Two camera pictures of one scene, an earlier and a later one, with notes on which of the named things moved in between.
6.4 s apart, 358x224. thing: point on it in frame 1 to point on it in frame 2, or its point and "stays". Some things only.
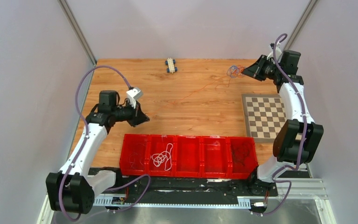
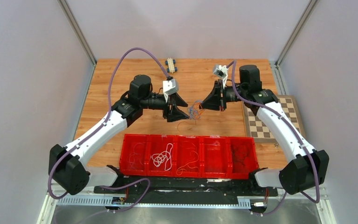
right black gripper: [255, 71] to [214, 101]
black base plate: [226, 188] stays
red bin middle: [187, 156] stays
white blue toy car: [170, 63] stays
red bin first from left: [134, 158] stays
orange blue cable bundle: [236, 71] to [195, 112]
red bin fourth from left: [215, 157] stays
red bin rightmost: [242, 157] stays
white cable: [158, 158] stays
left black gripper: [137, 116] to [175, 114]
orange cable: [188, 95] to [188, 163]
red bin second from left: [161, 155] stays
